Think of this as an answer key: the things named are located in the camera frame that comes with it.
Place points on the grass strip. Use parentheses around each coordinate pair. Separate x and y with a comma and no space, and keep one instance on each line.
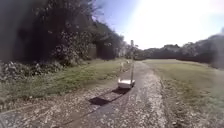
(63,80)

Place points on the grey gravel dirt path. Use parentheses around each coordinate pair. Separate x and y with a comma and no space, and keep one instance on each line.
(133,106)

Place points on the wood of dark trees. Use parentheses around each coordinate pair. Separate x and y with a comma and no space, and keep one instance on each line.
(50,30)

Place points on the wide grass field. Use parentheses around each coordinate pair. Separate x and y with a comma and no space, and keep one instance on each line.
(190,83)

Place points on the low leafy bushes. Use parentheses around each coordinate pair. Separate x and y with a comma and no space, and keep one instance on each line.
(23,70)

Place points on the small white robot with pole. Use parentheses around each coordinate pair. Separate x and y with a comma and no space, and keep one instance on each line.
(126,83)

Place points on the row of trees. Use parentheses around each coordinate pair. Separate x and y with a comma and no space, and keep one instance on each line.
(186,50)

